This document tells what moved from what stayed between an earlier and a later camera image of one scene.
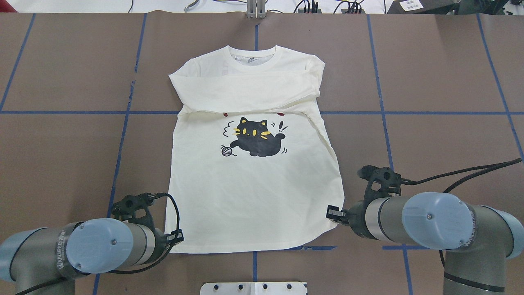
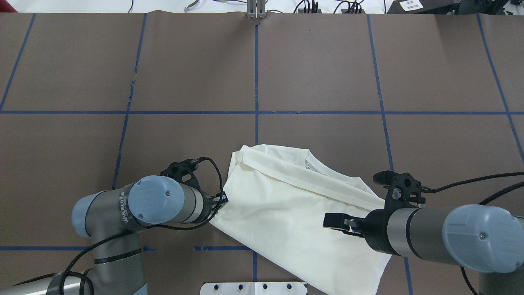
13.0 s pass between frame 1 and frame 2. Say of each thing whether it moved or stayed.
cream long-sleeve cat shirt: moved
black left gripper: moved
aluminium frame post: stayed
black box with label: stayed
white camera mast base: stayed
